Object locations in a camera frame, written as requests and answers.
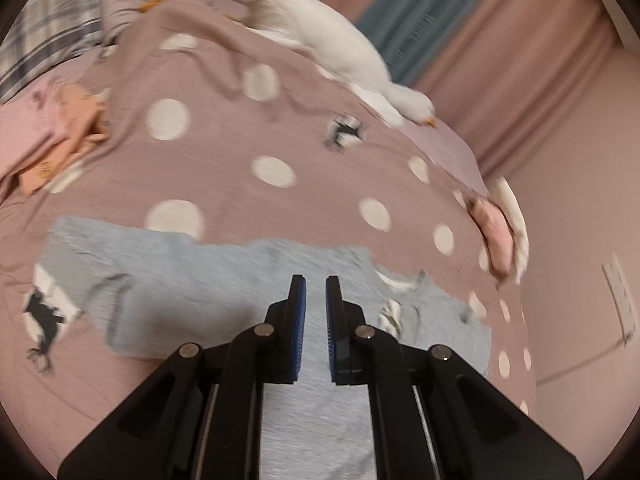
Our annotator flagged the pink curtain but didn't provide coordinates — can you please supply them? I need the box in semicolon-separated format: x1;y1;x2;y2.
190;0;631;176

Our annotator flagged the teal curtain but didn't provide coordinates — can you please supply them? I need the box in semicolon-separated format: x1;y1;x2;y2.
355;0;516;86

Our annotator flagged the plaid bedding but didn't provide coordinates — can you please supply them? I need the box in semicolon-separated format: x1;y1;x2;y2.
0;0;126;103

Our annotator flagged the folded pink garment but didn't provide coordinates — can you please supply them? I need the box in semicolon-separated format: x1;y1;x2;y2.
470;197;516;281

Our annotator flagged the pink polka dot bedsheet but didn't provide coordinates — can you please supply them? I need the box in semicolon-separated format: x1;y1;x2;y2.
0;0;538;480

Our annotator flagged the orange garment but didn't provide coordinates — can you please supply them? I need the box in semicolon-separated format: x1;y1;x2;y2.
17;82;113;196

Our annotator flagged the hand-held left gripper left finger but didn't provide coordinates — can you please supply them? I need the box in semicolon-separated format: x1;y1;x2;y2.
57;274;307;480

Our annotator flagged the folded cream garment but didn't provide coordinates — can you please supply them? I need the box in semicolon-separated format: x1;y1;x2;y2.
492;176;531;286

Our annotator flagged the grey small shirt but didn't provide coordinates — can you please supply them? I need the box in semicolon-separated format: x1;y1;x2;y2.
39;216;493;480

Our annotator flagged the light pink printed garment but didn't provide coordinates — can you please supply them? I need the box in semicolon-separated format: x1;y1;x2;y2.
0;80;76;186

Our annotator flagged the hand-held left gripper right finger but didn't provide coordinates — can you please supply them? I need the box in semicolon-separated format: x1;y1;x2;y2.
325;274;585;480

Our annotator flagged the white power strip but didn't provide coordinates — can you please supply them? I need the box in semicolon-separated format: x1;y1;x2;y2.
601;255;638;346

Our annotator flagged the white goose plush toy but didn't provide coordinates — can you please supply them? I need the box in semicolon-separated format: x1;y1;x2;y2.
232;0;438;128

